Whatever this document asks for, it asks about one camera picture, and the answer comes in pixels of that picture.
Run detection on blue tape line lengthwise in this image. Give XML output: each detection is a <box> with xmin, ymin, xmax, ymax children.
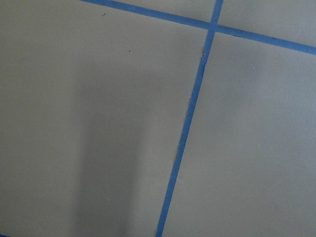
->
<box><xmin>155</xmin><ymin>0</ymin><xmax>223</xmax><ymax>237</ymax></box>

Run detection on blue tape line crosswise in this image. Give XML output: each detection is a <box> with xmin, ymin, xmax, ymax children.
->
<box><xmin>88</xmin><ymin>0</ymin><xmax>316</xmax><ymax>55</ymax></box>

